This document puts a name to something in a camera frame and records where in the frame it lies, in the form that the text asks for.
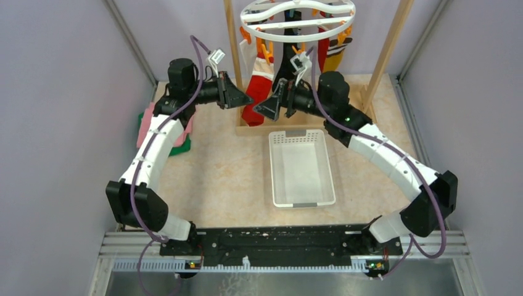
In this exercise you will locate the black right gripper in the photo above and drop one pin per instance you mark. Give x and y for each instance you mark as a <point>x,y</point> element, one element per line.
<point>284,97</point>

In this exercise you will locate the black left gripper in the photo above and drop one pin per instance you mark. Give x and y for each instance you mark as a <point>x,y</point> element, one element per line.
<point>229,95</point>

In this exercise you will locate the red sock white cuff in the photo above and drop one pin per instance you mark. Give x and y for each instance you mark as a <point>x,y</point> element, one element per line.
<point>259,88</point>

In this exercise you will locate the white round clip hanger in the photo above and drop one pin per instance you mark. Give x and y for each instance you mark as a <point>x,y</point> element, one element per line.
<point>298,21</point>

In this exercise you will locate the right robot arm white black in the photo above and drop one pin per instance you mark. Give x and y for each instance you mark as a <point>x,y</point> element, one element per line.
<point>432,194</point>

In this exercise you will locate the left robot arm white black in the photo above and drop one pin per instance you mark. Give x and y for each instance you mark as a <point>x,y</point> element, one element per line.
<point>133,198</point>

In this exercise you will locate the green folded towel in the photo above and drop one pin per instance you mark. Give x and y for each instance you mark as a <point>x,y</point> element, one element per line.
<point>182,149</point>

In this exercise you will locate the mustard yellow sock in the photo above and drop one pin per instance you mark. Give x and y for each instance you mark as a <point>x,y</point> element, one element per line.
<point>335,54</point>

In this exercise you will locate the white plastic basket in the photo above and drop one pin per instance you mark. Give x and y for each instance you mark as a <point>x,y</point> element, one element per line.
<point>301,175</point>

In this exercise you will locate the pink folded towel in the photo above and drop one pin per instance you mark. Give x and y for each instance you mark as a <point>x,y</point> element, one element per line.
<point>144,123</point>

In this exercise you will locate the wooden hanger stand frame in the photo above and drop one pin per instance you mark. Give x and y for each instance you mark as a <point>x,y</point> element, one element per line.
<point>361,95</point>

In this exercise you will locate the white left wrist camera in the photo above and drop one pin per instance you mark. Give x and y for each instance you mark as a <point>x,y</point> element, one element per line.
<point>214,58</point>

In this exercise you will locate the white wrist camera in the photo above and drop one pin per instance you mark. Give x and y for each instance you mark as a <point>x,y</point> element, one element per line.
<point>214,58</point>
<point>302,65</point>

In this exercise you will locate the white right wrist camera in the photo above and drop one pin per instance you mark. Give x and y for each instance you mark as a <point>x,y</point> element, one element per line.
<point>302,65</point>

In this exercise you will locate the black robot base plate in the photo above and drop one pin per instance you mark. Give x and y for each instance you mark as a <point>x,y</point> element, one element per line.
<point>282,246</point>

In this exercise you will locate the aluminium rail frame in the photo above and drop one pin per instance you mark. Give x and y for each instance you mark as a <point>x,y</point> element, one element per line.
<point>133,251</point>

